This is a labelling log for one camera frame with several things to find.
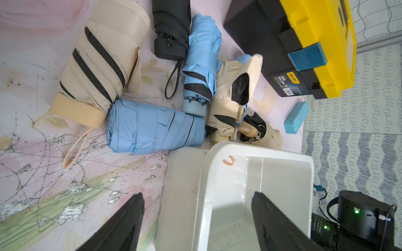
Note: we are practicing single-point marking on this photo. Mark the white plastic storage box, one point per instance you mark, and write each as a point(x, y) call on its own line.
point(229, 197)

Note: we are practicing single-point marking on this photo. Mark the beige umbrella black stripes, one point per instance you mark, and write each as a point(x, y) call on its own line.
point(104, 64)

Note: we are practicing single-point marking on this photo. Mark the beige umbrella behind box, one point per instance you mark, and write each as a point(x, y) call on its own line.
point(256, 131)

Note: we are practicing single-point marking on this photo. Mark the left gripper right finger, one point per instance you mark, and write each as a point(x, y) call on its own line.
point(275, 231)

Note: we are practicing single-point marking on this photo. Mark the black folded umbrella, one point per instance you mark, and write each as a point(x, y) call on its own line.
point(172, 19)

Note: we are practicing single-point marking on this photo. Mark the beige umbrella black lining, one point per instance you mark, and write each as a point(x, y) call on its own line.
point(235, 86)

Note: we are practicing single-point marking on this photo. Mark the pink floral table mat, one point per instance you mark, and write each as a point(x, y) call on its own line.
point(45, 207)

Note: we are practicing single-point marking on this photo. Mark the blue umbrella beside box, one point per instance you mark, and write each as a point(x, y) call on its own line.
point(140, 128)

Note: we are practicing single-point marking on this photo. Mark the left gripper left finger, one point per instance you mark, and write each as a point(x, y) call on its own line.
point(121, 231)

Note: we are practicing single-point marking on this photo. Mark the yellow black toolbox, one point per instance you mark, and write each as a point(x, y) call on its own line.
point(308, 47)

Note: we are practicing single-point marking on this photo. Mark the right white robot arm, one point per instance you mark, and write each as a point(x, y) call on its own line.
point(355, 222)

